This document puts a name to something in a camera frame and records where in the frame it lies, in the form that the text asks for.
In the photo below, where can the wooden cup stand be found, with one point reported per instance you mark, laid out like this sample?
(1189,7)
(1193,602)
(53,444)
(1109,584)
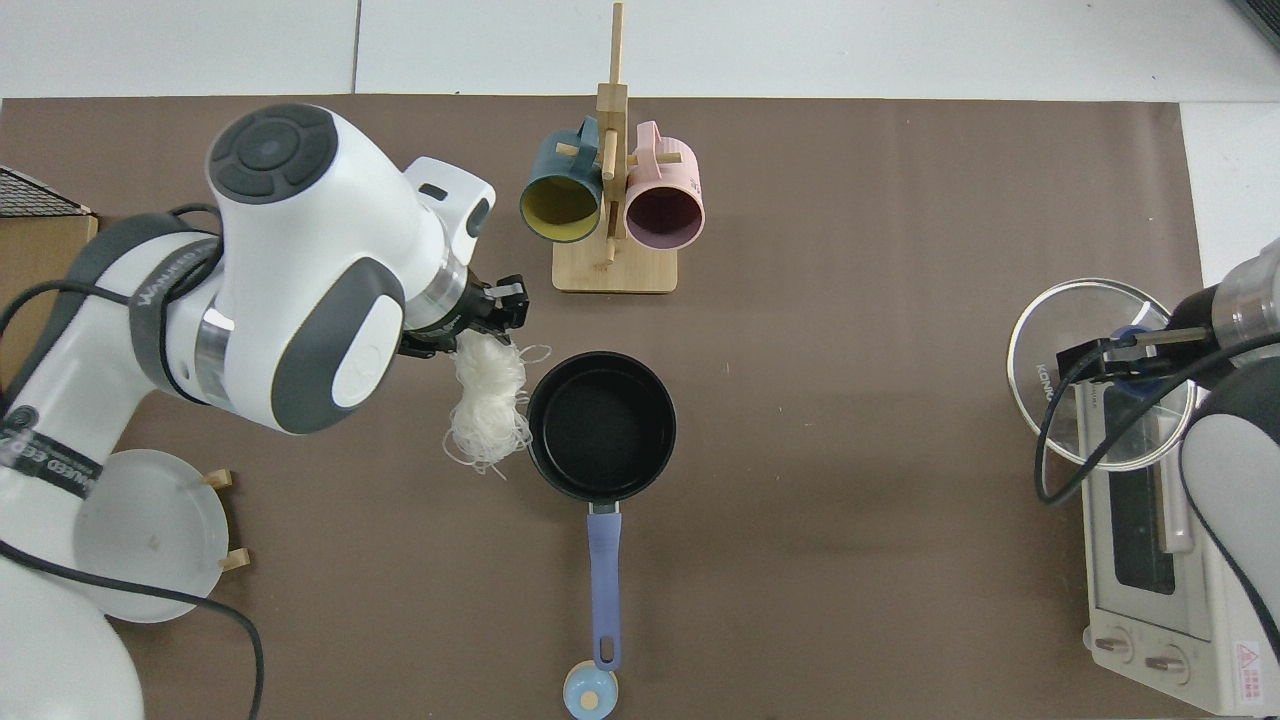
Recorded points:
(615,270)

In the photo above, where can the small blue round thing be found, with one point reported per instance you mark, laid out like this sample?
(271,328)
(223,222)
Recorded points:
(590,695)

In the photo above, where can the wooden plate rack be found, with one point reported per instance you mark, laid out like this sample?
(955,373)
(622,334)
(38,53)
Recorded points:
(237,560)

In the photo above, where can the dark blue mug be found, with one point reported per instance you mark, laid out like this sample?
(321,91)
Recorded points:
(560,205)

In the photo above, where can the brown table cloth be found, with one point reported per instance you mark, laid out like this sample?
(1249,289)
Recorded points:
(850,600)

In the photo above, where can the white vermicelli bundle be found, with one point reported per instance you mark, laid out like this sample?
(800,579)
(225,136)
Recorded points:
(488,400)

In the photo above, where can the pale toaster oven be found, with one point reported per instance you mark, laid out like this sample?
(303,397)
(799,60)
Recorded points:
(1220,600)

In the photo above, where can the dark grey corner object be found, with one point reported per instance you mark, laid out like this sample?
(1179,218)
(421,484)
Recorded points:
(1262,18)

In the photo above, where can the pink mug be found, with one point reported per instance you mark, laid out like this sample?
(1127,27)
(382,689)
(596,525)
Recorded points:
(665,215)

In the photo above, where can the grey plate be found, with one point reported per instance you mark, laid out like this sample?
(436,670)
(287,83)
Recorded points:
(160,530)

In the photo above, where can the glass lid with blue knob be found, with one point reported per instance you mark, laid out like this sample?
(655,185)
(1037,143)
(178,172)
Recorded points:
(1050,410)

